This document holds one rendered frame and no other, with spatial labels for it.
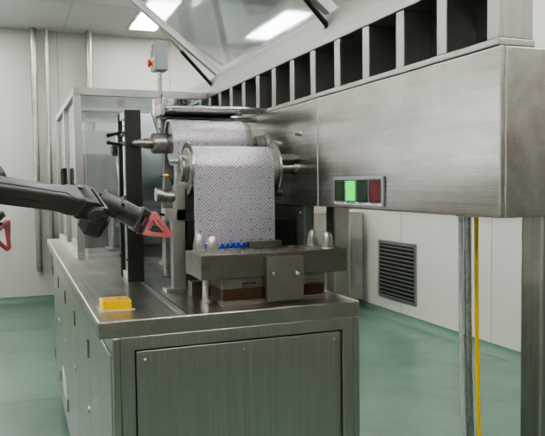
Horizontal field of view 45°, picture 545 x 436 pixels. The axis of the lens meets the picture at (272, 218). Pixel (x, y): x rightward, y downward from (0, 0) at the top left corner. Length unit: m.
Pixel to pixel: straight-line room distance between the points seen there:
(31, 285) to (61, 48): 2.49
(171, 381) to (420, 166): 0.75
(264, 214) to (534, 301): 0.81
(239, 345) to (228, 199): 0.44
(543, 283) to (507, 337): 3.51
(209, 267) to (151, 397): 0.33
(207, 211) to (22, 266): 5.63
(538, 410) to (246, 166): 0.97
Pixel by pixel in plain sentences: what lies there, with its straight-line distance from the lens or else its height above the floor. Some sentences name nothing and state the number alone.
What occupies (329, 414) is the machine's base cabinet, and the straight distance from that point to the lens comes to 1.79.
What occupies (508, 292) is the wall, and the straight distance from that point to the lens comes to 4.84.
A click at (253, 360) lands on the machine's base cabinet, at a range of 1.67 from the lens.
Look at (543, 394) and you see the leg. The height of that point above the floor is 0.79.
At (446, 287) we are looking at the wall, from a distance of 5.39.
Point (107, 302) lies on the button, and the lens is 1.68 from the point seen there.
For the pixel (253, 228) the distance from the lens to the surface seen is 1.88.
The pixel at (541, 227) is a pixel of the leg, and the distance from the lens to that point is 1.39.
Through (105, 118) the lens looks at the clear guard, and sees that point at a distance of 2.84.
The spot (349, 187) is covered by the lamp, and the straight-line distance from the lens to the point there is 1.67.
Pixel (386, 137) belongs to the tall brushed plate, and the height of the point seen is 1.31.
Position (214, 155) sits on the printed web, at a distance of 1.86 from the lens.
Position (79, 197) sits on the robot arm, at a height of 1.18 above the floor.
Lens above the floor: 1.21
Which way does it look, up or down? 3 degrees down
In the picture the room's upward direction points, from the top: 1 degrees counter-clockwise
